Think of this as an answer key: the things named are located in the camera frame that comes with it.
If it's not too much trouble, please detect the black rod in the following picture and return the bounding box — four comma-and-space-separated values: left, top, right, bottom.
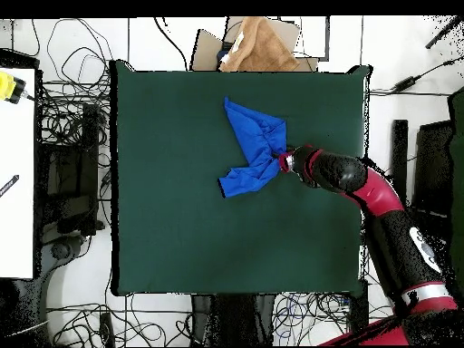
424, 15, 464, 50

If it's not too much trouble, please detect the dark green table cloth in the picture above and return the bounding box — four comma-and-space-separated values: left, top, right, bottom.
109, 59, 372, 297

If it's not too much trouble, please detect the cardboard box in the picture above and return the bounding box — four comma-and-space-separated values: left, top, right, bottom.
190, 15, 320, 73

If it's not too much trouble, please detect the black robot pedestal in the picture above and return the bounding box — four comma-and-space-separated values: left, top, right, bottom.
190, 293, 276, 347

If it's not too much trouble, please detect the black power adapter with cable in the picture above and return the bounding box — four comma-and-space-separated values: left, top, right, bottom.
369, 53, 464, 97

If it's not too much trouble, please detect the brown towel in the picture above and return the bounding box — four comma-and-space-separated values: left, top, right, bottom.
217, 15, 301, 73

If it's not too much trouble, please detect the black chair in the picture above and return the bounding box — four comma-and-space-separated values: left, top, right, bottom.
389, 119, 454, 237

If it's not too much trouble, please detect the blue shirt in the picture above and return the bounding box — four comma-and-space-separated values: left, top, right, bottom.
217, 95, 295, 199

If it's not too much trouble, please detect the black metal frame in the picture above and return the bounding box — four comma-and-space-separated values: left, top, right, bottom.
35, 102, 106, 237

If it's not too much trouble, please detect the white table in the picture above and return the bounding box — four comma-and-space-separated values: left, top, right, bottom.
0, 66, 37, 280

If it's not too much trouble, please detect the yellow and black tool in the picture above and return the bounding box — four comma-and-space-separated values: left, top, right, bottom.
0, 71, 27, 105

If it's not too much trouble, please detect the black marker pen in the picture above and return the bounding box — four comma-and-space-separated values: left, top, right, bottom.
0, 174, 20, 198

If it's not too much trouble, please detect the black cable tangle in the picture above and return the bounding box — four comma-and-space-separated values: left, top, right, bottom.
271, 291, 396, 345
46, 296, 193, 347
30, 17, 113, 150

